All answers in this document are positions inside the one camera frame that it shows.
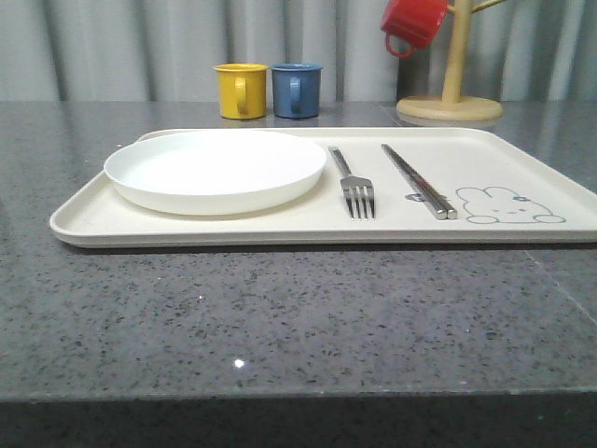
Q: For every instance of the blue mug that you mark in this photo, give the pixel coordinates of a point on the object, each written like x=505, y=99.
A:
x=296, y=90

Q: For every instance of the white round plate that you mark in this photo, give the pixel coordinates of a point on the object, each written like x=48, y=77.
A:
x=216, y=172

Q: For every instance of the wooden mug tree stand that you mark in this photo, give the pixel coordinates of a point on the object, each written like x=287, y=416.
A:
x=451, y=105

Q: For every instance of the red mug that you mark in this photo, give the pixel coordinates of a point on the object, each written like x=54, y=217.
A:
x=415, y=22

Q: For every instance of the yellow mug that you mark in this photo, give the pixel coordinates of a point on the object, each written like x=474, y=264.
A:
x=242, y=90

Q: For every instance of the silver metal fork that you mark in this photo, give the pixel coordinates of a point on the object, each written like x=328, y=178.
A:
x=358, y=192

